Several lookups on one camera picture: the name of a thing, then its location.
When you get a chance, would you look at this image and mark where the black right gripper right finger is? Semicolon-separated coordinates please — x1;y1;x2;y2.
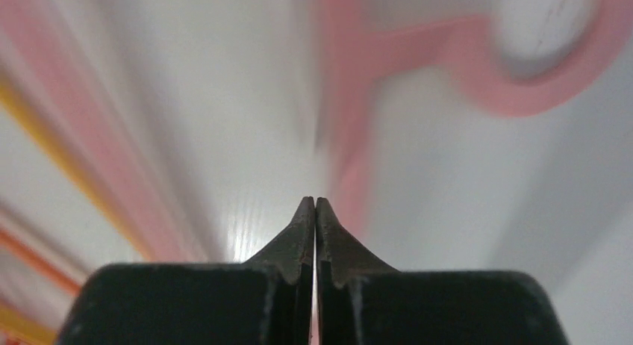
315;198;568;344

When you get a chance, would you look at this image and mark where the pink plastic hanger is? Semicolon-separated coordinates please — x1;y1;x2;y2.
316;0;632;234
1;0;207;262

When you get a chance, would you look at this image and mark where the yellow plastic hanger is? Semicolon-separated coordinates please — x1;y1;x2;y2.
0;80;155;345

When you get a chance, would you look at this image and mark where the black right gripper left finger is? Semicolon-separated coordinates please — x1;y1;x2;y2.
55;197;315;344

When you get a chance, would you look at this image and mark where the orange plastic hanger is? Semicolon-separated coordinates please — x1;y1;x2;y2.
1;229;81;295

